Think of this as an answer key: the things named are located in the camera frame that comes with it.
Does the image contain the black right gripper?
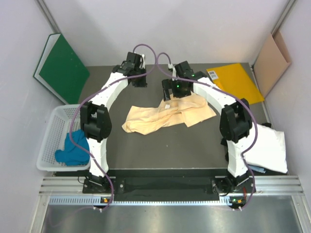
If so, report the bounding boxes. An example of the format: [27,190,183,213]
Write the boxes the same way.
[163,78,191,102]

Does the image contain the cream yellow t shirt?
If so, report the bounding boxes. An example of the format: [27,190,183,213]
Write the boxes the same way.
[122,92,216,135]

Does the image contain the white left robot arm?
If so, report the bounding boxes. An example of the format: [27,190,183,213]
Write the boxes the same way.
[80,52,147,193]

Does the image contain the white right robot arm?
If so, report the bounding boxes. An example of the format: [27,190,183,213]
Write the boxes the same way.
[162,61,258,192]

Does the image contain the yellow plastic folder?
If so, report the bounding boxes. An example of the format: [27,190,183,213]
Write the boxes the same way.
[207,63,264,104]

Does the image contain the green binder folder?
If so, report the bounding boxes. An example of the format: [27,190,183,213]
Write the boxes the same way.
[33,33,90,104]

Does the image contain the white plastic basket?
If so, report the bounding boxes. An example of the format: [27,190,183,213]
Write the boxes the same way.
[36,104,90,172]

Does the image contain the blue t shirt in basket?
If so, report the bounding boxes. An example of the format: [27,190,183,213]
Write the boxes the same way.
[54,130,89,166]

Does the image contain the beige cardboard folder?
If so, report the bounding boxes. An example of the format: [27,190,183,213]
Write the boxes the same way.
[253,31,292,97]

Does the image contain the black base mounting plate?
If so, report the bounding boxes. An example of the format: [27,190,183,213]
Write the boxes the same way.
[83,177,253,197]

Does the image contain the white folded t shirt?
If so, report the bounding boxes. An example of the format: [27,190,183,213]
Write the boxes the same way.
[244,124,288,173]

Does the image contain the perforated cable duct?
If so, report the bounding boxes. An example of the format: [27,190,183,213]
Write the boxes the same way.
[48,195,253,207]

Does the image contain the aluminium frame rail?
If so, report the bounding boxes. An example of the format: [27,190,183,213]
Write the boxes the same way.
[39,176,304,196]

